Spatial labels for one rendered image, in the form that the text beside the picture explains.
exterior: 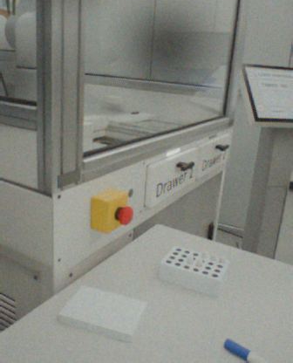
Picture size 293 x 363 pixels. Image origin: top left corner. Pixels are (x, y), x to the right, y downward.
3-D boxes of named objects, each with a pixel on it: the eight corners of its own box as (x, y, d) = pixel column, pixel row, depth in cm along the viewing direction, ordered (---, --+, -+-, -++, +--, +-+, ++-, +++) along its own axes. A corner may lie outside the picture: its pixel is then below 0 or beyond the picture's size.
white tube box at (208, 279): (228, 277, 76) (230, 260, 75) (217, 297, 69) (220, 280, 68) (173, 260, 81) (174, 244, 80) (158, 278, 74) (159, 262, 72)
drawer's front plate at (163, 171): (194, 181, 118) (198, 147, 114) (150, 208, 93) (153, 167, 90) (189, 180, 118) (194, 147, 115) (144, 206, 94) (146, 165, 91)
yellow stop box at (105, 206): (129, 223, 79) (131, 192, 77) (110, 236, 73) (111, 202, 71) (110, 217, 81) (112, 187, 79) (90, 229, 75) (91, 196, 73)
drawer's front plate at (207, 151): (226, 161, 144) (230, 134, 141) (198, 179, 120) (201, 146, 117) (221, 160, 145) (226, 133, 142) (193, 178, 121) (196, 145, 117)
